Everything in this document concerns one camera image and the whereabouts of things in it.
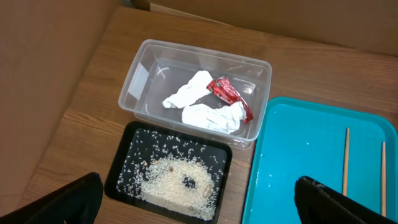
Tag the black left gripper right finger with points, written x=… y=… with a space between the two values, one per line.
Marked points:
x=319 y=204

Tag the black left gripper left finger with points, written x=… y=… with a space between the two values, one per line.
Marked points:
x=76 y=202

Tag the wooden chopstick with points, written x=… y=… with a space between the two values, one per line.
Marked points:
x=383 y=180
x=346 y=163

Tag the white napkin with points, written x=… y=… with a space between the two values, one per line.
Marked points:
x=188 y=94
x=224 y=120

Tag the black food waste tray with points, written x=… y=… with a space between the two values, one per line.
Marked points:
x=118 y=161

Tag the clear plastic waste bin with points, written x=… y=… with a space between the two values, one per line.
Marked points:
x=160 y=68

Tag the teal serving tray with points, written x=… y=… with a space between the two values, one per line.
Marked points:
x=300 y=138

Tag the pile of rice grains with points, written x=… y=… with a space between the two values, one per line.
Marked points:
x=180 y=175

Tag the red snack wrapper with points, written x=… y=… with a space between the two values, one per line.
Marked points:
x=223 y=89

